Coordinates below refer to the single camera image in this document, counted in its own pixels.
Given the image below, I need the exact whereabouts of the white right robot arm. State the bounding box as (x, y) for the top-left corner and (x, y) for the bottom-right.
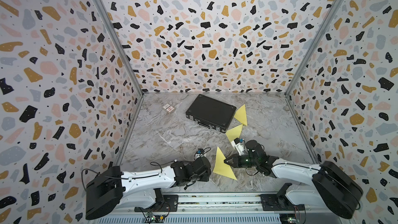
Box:
(223, 138), (363, 219)

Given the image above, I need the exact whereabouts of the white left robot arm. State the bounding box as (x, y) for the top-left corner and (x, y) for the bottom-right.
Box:
(86, 156), (211, 220)

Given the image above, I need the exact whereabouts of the black hard carrying case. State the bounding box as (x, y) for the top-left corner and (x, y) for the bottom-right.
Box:
(186, 94), (237, 133)

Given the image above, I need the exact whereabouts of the playing card box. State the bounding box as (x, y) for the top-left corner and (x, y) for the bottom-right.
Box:
(162, 103), (175, 114)

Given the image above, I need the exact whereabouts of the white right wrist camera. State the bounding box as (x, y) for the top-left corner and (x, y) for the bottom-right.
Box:
(231, 138), (245, 156)

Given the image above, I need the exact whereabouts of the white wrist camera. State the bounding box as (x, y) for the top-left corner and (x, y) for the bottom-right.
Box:
(231, 138), (245, 156)
(194, 147), (211, 160)

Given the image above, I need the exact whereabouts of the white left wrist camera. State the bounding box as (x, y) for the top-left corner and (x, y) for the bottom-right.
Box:
(194, 147), (211, 160)

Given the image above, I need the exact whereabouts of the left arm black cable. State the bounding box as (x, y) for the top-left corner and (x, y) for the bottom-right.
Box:
(80, 161), (175, 190)

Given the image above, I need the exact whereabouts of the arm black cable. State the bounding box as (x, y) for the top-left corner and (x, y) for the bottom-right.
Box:
(80, 161), (175, 190)
(272, 162), (363, 209)

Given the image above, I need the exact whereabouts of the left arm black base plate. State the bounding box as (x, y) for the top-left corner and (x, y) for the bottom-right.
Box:
(134, 195), (179, 213)

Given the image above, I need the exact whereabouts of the aluminium mounting rail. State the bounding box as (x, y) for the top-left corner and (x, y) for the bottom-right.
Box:
(94, 192), (345, 224)

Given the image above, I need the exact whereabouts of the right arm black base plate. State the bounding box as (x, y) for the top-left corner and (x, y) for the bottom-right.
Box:
(260, 194), (305, 211)

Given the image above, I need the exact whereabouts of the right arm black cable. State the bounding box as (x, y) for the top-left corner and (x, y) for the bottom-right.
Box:
(272, 162), (363, 209)

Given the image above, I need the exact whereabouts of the aluminium corner post right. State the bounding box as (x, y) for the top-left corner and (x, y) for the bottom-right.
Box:
(285, 0), (344, 100)

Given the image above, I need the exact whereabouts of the aluminium corner post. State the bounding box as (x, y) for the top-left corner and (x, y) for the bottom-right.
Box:
(93, 0), (143, 99)
(285, 0), (344, 100)

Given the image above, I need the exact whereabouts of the aluminium corner post left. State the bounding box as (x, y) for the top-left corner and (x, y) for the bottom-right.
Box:
(93, 0), (143, 99)

